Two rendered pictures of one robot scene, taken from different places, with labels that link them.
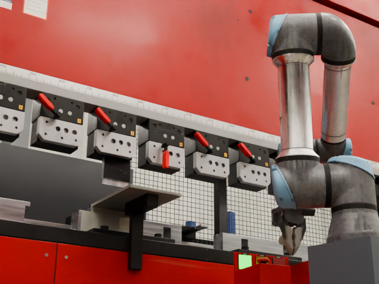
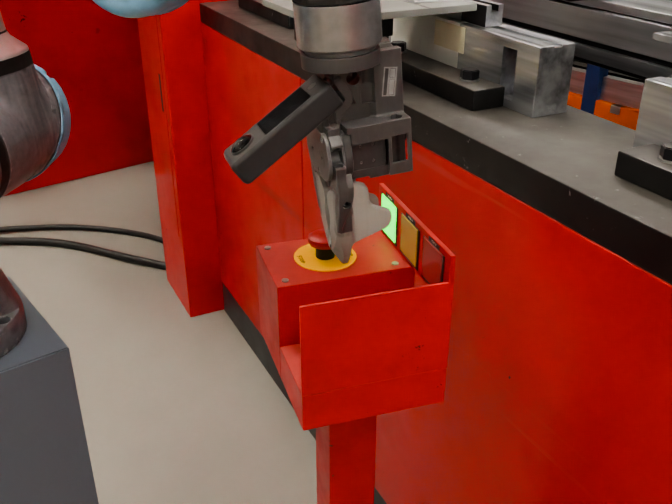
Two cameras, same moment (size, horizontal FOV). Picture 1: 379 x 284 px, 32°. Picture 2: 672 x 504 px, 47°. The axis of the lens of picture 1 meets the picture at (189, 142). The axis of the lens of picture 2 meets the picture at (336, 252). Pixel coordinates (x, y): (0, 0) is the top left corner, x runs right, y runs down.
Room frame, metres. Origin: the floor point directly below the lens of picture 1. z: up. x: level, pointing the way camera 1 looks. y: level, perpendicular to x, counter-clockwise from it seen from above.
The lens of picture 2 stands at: (2.08, -1.00, 1.19)
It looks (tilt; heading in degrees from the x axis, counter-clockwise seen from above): 27 degrees down; 96
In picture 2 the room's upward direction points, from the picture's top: straight up
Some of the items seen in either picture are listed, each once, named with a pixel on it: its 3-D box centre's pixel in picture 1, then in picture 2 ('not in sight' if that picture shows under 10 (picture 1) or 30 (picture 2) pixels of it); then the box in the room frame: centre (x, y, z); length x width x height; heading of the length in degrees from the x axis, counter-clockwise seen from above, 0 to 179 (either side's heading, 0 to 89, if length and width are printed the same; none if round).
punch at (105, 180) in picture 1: (115, 172); not in sight; (2.12, 0.25, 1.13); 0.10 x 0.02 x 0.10; 123
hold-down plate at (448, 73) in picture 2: (131, 239); (430, 74); (2.09, 0.19, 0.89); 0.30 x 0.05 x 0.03; 123
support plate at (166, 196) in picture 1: (135, 200); (367, 4); (1.99, 0.17, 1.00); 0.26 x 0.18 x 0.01; 33
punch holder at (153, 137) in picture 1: (161, 146); not in sight; (2.21, 0.10, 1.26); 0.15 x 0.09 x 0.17; 123
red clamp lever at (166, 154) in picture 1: (164, 155); not in sight; (2.15, 0.09, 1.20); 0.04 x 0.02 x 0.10; 33
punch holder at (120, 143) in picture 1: (111, 135); not in sight; (2.10, 0.27, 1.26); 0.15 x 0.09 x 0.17; 123
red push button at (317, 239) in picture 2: (263, 263); (325, 247); (1.98, -0.23, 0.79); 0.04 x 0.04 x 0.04
